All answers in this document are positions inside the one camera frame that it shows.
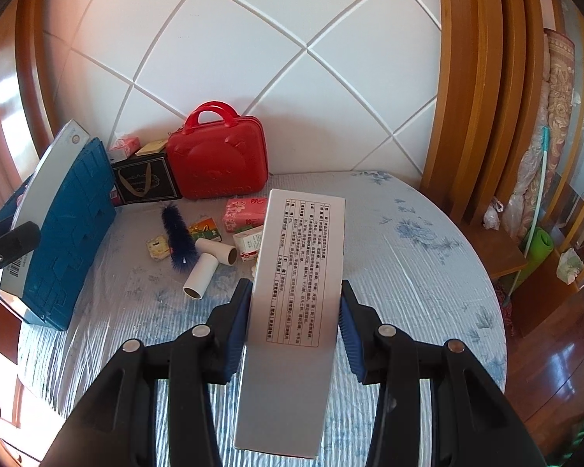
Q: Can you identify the dark blue feather brush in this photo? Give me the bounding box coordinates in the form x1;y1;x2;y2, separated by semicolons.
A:
160;203;198;270

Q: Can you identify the wooden white padded headboard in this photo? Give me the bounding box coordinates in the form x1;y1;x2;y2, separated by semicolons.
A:
14;0;560;234

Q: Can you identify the white green tissue pack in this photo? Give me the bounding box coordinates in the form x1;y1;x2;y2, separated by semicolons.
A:
556;248;584;283

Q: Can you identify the pink floral tissue pack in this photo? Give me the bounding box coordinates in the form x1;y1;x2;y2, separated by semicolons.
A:
223;197;268;233

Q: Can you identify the red hard-shell suitcase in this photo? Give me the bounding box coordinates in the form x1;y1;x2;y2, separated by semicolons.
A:
165;101;269;201

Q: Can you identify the yellow flat box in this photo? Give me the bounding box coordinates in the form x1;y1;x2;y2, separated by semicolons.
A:
136;139;169;156

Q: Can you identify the rolled patterned rug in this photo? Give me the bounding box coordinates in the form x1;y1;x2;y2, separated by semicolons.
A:
511;29;577;254

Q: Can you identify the white plastic bag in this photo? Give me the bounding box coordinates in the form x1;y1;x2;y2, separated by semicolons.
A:
483;199;504;229

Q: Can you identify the teal pole mop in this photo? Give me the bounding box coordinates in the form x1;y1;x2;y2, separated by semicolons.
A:
508;126;551;297

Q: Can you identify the green rolled yoga mat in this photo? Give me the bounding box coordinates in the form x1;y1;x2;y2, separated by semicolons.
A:
523;228;556;273

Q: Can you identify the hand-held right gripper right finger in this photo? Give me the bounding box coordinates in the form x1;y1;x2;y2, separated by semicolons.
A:
338;279;548;467

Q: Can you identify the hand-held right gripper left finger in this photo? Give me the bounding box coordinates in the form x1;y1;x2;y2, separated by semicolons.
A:
41;278;254;467

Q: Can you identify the white green long box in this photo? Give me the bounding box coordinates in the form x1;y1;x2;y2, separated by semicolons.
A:
232;230;266;263

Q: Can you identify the blue plastic storage crate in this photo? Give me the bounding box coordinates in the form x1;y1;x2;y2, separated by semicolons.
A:
19;137;118;329

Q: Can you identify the green yellow box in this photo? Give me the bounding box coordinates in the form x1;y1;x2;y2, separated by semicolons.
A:
187;219;222;243

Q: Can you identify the white grey carton box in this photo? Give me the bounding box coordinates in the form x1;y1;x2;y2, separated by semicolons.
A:
234;188;346;460

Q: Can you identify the black gift box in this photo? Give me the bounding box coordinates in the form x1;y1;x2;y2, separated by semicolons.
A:
111;152;182;206

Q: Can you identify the pink curtain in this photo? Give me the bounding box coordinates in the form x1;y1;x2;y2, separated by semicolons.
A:
0;34;25;225

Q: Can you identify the wooden nightstand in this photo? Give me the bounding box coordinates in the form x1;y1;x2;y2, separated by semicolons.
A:
482;224;529;293

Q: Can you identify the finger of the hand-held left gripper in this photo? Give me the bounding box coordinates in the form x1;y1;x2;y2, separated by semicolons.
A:
0;221;41;285

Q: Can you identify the small yellow packet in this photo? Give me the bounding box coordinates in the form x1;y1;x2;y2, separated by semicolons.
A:
146;236;171;261

